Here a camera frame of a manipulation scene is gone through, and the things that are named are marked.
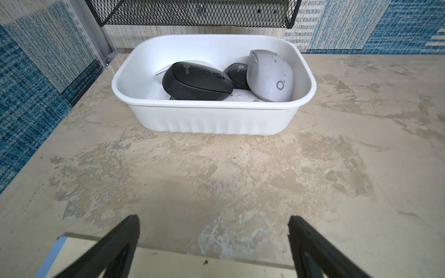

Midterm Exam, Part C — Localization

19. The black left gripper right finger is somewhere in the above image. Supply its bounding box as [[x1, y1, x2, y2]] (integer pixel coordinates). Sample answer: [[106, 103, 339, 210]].
[[288, 215, 369, 278]]

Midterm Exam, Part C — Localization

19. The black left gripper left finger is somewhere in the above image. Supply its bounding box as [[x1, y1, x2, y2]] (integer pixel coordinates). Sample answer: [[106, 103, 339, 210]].
[[56, 214, 140, 278]]

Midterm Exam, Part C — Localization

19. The white plastic storage box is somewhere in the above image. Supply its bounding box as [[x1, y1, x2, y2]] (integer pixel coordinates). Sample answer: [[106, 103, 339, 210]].
[[112, 34, 317, 136]]

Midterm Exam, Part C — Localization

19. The grey speckled mouse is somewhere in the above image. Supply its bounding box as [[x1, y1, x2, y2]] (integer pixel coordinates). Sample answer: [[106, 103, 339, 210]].
[[246, 49, 294, 103]]

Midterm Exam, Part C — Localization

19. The black wireless mouse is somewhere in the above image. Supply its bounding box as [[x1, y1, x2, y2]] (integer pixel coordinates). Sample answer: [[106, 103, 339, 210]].
[[162, 61, 234, 101]]

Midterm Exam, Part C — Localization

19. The small black mouse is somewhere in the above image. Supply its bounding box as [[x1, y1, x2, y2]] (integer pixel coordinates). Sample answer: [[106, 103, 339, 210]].
[[224, 63, 250, 90]]

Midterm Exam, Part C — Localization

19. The cream booklet with blue edge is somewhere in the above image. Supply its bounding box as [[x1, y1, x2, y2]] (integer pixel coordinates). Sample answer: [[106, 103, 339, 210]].
[[36, 236, 297, 278]]

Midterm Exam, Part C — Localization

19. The black mesh shelf rack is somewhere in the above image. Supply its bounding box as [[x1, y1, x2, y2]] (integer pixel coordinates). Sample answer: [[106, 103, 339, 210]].
[[86, 0, 301, 29]]

